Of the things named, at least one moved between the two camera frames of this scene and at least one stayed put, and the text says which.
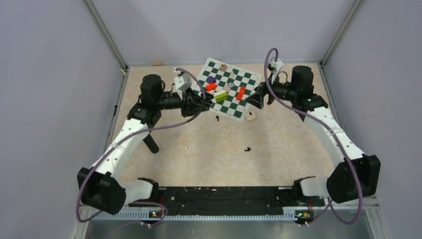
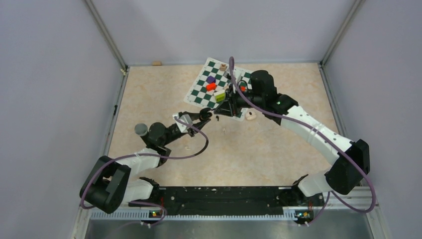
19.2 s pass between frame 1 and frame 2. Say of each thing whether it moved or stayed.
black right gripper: moved
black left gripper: moved
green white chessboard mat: stayed
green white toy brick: stayed
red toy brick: stayed
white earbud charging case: stayed
